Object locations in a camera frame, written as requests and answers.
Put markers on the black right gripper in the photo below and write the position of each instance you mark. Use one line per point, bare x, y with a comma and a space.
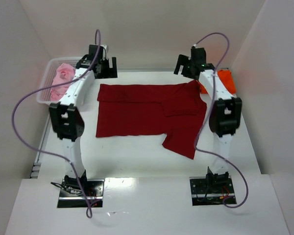
183, 69

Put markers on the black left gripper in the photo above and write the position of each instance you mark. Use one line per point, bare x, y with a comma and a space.
107, 71

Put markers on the dark red t shirt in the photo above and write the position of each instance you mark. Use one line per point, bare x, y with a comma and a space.
140, 110

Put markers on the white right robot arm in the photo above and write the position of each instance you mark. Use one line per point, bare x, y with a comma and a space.
224, 114

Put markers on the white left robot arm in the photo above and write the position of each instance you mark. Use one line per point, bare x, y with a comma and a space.
66, 119

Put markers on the orange folded t shirt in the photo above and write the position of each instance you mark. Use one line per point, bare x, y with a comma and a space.
226, 78

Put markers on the pink t shirt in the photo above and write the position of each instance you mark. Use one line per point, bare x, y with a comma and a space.
64, 73

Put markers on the white plastic laundry basket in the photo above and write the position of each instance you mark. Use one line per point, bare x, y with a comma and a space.
43, 97

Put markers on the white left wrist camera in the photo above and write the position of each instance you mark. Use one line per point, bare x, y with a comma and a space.
105, 50

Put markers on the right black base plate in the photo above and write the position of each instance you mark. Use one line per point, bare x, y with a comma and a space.
205, 193

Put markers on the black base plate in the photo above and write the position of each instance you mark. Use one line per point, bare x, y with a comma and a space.
205, 193
72, 197

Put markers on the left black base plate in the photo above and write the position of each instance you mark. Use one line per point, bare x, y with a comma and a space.
72, 197

